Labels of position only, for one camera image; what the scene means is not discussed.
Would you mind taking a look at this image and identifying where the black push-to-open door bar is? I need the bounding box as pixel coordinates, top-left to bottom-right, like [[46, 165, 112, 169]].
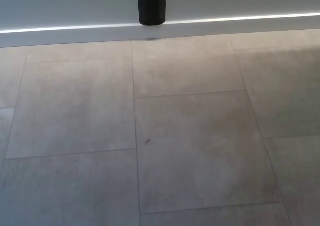
[[137, 0, 167, 27]]

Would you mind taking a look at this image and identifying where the white LED light strip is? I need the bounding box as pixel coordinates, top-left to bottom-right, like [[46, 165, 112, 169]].
[[0, 12, 320, 34]]

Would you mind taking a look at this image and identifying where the white baseboard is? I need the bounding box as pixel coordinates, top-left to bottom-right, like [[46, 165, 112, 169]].
[[0, 16, 320, 49]]

